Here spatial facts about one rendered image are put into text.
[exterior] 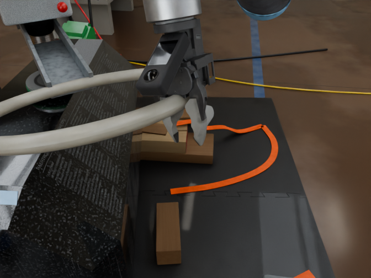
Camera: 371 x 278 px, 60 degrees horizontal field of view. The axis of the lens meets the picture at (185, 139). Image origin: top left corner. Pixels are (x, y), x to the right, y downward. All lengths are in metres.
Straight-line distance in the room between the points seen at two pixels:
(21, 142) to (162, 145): 1.66
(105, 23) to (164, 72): 3.84
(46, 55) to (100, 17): 3.17
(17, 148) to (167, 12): 0.29
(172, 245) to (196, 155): 0.72
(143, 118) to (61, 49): 0.73
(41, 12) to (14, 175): 0.53
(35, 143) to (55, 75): 0.55
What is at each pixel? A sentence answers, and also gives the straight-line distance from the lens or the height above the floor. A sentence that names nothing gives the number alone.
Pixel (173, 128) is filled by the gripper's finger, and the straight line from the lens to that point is 0.59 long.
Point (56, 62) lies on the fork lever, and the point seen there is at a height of 1.07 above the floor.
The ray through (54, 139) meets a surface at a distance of 0.49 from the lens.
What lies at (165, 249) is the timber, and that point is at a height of 0.13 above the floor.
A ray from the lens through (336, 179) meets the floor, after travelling 2.32.
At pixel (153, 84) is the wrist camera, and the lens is 0.47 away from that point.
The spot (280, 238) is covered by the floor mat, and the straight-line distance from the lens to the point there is 1.88.
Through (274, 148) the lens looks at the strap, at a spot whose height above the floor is 0.02.
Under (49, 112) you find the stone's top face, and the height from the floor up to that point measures 0.85.
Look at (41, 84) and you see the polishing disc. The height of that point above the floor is 0.90.
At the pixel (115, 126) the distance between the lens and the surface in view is 0.48.
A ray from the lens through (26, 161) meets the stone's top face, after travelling 1.09.
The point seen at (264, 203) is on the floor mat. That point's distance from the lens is 2.01.
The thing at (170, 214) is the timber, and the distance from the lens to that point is 1.75.
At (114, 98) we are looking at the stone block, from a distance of 1.53.
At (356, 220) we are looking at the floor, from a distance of 2.13.
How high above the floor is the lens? 1.52
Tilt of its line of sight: 39 degrees down
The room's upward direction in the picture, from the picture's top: straight up
